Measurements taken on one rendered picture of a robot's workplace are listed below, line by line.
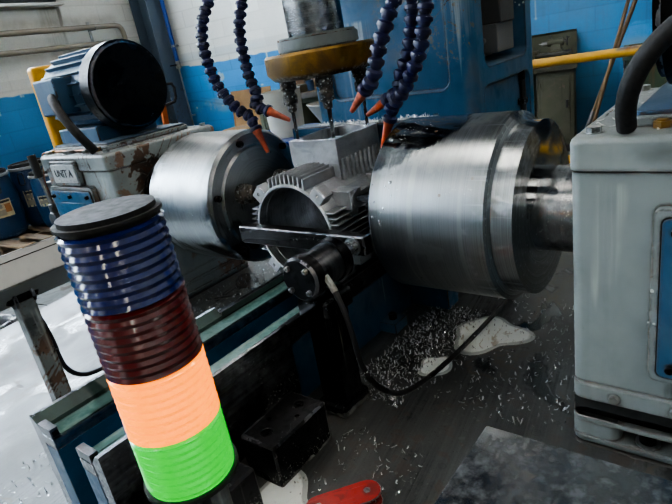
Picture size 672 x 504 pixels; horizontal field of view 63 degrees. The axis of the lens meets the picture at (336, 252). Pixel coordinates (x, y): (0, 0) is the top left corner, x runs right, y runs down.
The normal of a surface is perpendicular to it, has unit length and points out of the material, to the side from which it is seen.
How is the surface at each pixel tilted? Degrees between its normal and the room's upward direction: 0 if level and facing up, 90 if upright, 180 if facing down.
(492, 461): 0
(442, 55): 90
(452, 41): 90
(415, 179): 58
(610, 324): 90
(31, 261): 51
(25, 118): 90
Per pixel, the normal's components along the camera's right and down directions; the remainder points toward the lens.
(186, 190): -0.62, 0.03
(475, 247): -0.58, 0.47
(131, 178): 0.78, 0.09
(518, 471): -0.17, -0.92
